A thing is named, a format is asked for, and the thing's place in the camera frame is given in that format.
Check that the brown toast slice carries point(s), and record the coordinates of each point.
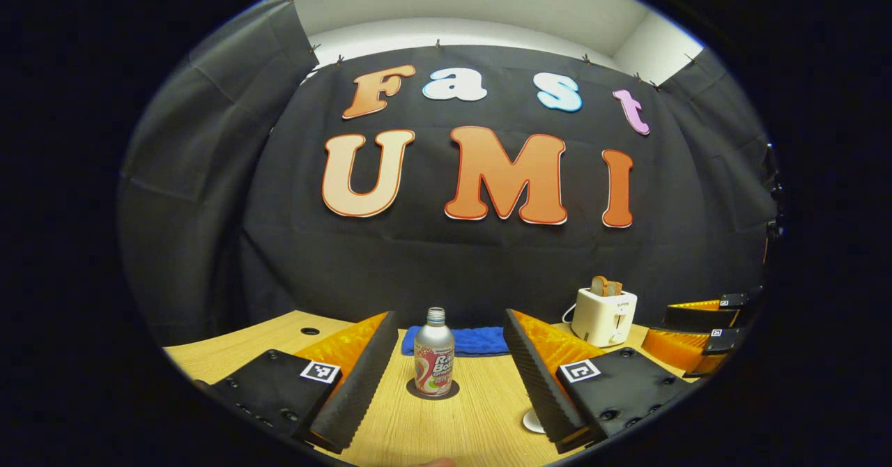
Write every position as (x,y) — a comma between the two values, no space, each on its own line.
(615,288)
(598,286)

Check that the white saucer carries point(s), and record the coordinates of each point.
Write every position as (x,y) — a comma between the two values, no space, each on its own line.
(532,422)

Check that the blue folded towel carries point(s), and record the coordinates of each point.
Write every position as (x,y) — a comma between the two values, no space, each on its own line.
(481,341)

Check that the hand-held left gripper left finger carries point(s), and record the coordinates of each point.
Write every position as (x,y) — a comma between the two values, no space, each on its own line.
(362,383)

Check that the white toaster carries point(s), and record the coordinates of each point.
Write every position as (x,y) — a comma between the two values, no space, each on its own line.
(603,317)

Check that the dark round coaster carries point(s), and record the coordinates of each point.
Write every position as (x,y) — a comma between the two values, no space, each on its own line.
(453,389)

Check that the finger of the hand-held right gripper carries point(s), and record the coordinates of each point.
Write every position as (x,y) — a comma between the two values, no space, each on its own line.
(697,317)
(676,348)

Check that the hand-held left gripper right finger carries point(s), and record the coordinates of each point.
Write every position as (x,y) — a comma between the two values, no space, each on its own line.
(536,383)

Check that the silver water bottle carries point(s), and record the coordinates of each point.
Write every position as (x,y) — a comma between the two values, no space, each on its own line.
(433,362)

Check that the black backdrop cloth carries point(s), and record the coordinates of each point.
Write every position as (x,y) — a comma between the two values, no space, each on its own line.
(453,265)

